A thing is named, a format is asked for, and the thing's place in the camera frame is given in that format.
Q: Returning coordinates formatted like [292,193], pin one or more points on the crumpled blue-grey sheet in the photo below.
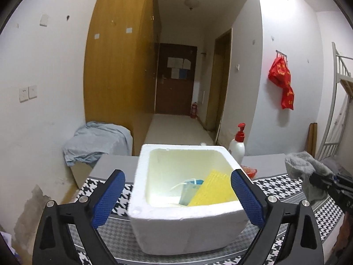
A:
[96,140]

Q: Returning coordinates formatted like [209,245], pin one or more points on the pile of papers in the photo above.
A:
[5,241]

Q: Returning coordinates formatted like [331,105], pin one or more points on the wooden side door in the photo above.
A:
[217,88]

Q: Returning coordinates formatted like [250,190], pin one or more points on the wooden boards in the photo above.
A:
[311,140]

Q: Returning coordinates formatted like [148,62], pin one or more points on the yellow cloth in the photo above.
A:
[213,190]

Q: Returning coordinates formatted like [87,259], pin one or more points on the blue paper notice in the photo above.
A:
[183,73]

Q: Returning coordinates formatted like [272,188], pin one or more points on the grey towel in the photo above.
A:
[300,165]

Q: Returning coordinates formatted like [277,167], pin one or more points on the white wall plate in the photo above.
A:
[44,20]

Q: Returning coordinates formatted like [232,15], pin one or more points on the red snack packet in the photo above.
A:
[250,172]

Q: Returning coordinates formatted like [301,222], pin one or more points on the metal wall hook rack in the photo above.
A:
[281,53]

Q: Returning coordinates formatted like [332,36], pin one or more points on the white metal bunk bed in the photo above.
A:
[335,116]

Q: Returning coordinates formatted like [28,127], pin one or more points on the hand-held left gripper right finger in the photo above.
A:
[248,198]

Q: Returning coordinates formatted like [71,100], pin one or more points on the dark brown entrance door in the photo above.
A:
[173,93]

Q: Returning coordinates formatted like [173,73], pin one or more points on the white paper notice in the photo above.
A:
[174,73]
[173,62]
[185,63]

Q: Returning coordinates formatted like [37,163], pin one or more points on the blue face mask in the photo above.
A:
[190,191]

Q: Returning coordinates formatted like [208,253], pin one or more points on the red plastic bag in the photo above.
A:
[288,98]
[280,73]

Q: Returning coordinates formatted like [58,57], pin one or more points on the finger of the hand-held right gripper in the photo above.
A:
[325,177]
[320,183]

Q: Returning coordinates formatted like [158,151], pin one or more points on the white foam box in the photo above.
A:
[187,226]

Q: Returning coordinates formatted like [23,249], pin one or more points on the wooden wardrobe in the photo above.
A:
[118,74]

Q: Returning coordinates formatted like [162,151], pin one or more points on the grey bedding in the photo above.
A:
[335,165]

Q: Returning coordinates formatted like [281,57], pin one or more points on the houndstooth blanket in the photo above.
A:
[281,190]

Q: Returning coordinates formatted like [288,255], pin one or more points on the ceiling lamp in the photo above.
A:
[191,3]

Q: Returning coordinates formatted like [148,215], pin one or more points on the red fire extinguisher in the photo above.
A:
[194,111]

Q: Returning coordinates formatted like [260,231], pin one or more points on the white pump lotion bottle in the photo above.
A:
[237,149]

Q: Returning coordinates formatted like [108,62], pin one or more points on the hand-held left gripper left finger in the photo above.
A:
[109,196]

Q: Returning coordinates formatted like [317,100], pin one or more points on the white wall socket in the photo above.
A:
[32,92]
[23,94]

